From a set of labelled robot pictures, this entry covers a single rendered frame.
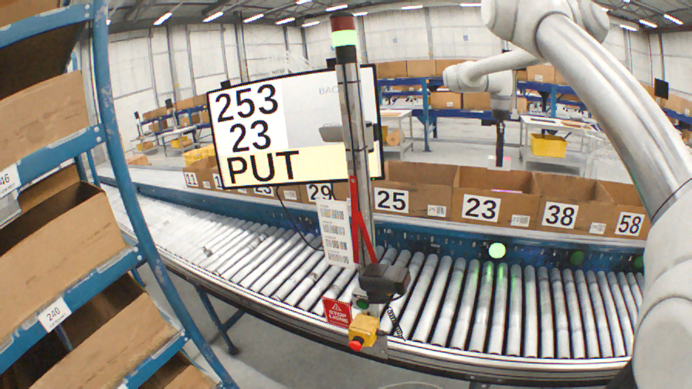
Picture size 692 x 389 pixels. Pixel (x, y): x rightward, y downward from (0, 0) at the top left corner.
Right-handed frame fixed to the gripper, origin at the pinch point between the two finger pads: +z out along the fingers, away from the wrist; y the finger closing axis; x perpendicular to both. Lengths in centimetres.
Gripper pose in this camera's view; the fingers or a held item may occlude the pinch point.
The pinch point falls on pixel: (499, 157)
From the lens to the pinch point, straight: 127.1
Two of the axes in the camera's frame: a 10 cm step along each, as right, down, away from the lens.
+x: -8.9, -0.9, 4.5
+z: 1.0, 9.1, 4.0
